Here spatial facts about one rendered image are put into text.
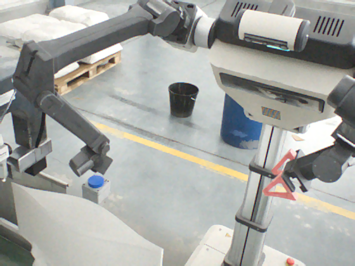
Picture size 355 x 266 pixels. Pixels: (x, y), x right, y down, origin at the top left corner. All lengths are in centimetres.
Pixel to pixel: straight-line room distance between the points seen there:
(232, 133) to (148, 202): 101
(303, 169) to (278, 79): 26
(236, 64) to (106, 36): 38
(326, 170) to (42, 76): 61
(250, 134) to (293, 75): 219
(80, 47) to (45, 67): 10
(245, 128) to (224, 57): 211
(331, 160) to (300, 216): 196
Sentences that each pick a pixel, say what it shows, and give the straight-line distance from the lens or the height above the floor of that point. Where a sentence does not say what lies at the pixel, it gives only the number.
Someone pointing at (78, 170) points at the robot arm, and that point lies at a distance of 122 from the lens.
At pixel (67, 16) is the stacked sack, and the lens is 454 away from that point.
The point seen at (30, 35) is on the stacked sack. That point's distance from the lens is 396.
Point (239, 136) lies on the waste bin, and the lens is 323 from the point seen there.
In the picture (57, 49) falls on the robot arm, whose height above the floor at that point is 149.
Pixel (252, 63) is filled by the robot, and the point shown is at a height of 140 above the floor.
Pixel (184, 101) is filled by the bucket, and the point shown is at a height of 20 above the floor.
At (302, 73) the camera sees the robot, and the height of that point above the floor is 141.
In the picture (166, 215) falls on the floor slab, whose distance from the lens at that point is 256.
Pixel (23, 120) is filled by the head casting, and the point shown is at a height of 117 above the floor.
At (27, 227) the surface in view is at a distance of 126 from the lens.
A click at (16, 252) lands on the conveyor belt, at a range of 191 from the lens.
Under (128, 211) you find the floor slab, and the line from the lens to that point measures 258.
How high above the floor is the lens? 178
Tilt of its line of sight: 29 degrees down
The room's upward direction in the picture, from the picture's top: 4 degrees clockwise
